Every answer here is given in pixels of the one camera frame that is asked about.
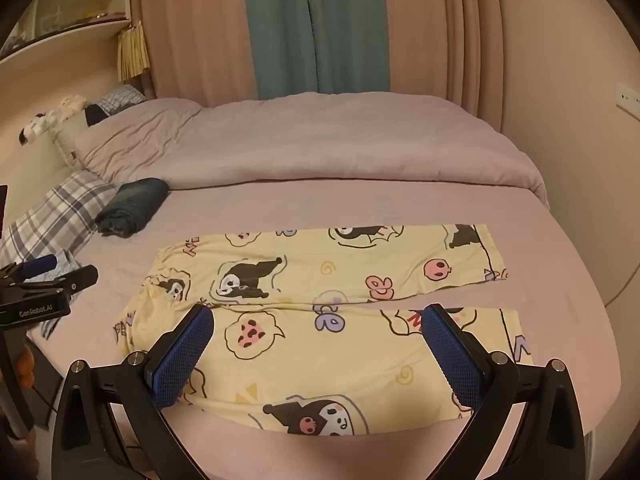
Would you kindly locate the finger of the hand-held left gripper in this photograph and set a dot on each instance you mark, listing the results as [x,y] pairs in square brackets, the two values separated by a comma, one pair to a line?
[75,279]
[37,264]

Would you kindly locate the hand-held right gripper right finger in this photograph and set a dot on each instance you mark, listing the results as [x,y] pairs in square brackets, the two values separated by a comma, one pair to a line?
[455,355]

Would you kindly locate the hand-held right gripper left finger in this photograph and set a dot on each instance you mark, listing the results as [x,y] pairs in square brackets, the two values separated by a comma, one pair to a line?
[182,355]

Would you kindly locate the yellow cartoon print blanket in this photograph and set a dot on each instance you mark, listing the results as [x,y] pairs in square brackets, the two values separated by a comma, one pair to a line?
[320,355]

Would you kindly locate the person's left hand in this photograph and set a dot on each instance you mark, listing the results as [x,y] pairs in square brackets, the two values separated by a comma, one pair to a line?
[26,367]

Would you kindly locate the grey plaid pillow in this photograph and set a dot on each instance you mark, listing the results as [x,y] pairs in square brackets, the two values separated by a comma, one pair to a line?
[55,215]

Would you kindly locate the dark blue folded cloth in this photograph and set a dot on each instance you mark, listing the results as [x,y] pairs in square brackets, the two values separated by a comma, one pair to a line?
[132,205]

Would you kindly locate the bed with pink sheet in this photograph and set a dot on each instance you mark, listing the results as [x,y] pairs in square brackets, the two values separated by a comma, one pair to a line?
[550,280]

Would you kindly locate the cream pillow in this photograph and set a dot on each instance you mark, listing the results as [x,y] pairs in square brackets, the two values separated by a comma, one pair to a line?
[70,137]

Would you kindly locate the black and white plush toys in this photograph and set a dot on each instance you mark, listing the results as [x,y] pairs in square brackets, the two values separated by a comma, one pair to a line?
[50,117]

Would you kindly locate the small plaid pillow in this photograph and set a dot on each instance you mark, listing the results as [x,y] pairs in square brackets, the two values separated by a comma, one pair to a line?
[120,96]

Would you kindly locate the yellow tassel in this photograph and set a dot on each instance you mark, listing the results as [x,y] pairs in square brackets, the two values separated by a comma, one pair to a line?
[133,52]

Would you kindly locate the pink pillow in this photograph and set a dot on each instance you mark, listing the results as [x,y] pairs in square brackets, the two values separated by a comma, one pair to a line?
[310,145]

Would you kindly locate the pink curtain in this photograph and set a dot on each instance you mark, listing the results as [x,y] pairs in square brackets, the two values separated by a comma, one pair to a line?
[195,25]

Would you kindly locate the white power strip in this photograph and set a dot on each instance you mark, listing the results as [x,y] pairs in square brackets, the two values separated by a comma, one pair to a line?
[629,101]

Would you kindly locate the teal curtain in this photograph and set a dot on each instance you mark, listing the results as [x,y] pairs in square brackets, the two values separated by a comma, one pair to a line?
[320,25]

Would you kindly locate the curved wall shelf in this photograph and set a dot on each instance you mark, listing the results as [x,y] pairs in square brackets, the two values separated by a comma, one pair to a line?
[65,30]

